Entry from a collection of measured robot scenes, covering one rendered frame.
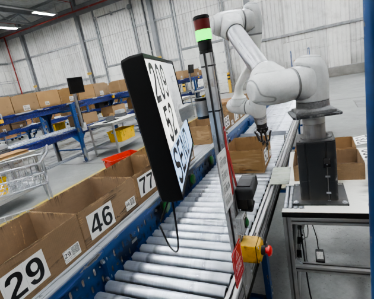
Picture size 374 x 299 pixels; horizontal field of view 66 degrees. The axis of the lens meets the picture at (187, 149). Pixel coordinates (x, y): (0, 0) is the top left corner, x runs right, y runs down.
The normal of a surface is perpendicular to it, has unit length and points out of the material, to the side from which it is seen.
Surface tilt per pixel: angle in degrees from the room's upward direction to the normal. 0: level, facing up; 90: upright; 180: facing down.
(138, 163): 90
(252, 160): 91
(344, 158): 89
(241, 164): 91
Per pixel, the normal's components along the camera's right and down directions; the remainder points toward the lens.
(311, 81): 0.15, 0.18
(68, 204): 0.90, -0.07
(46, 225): -0.39, 0.29
